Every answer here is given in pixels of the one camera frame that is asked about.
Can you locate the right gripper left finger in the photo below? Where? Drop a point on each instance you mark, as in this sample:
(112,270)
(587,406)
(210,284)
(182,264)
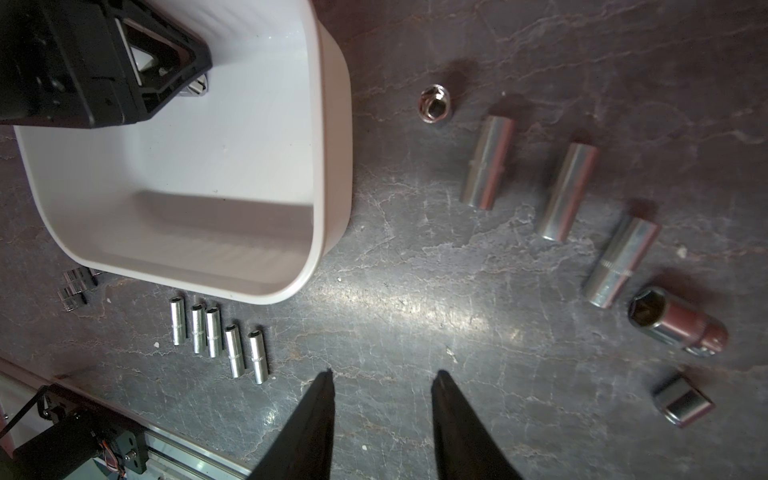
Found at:
(304,447)

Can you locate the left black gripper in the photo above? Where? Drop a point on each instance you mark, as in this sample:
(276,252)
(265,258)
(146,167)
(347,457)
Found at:
(93,64)

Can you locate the white plastic storage box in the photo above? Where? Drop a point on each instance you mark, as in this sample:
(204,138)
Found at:
(236,194)

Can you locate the chrome sockets in box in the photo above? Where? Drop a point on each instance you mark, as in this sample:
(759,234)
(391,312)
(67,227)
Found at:
(197,88)

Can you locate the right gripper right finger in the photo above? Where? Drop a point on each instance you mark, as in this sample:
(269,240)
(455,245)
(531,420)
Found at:
(463,447)

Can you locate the short chrome socket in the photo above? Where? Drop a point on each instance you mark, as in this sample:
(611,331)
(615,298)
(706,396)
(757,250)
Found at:
(681,402)
(80,280)

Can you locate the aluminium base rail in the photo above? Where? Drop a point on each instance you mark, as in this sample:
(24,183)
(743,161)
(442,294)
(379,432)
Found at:
(170,456)

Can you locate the large chrome socket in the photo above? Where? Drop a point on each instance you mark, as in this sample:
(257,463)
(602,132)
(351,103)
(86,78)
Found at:
(675,322)

